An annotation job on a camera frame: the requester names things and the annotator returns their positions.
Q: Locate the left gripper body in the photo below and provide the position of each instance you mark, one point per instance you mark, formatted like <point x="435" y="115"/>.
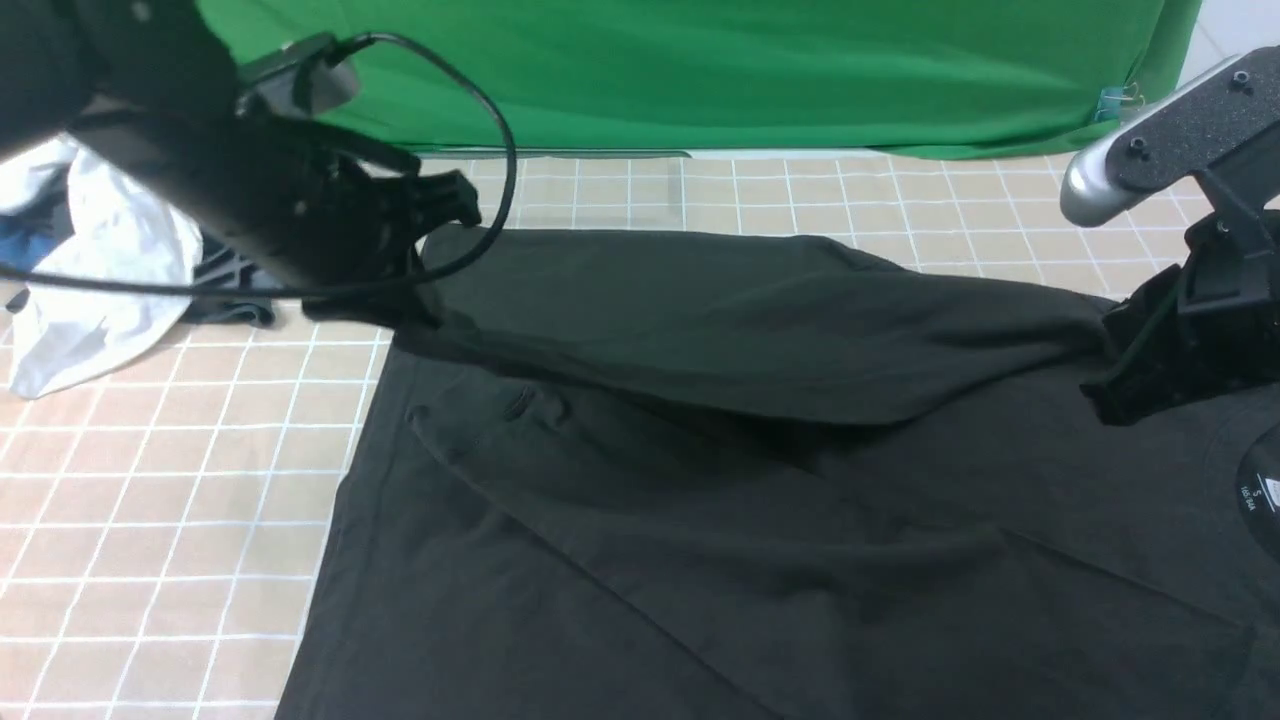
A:
<point x="316" y="222"/>

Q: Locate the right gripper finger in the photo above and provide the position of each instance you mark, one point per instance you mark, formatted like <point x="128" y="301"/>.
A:
<point x="1126" y="394"/>

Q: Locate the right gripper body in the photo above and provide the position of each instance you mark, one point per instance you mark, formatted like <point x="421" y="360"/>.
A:
<point x="1216" y="314"/>

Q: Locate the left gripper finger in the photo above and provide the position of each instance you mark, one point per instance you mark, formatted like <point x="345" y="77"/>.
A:
<point x="444" y="198"/>

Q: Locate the gray long-sleeve top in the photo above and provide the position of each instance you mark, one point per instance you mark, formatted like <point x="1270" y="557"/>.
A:
<point x="687" y="476"/>

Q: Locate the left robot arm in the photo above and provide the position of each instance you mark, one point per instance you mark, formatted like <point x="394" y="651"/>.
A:
<point x="148" y="86"/>

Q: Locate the dark gray garment in pile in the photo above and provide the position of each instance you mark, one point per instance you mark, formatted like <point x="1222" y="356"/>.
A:
<point x="222" y="268"/>

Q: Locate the blue binder clip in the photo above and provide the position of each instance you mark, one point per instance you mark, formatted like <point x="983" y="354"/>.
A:
<point x="1119" y="103"/>

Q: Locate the white shirt in pile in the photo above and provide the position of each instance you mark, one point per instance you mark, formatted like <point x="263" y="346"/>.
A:
<point x="119" y="232"/>

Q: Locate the blue garment in pile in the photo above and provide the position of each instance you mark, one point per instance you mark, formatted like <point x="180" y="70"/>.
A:
<point x="28" y="238"/>

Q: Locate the green backdrop cloth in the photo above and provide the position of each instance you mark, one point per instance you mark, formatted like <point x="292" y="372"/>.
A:
<point x="929" y="79"/>

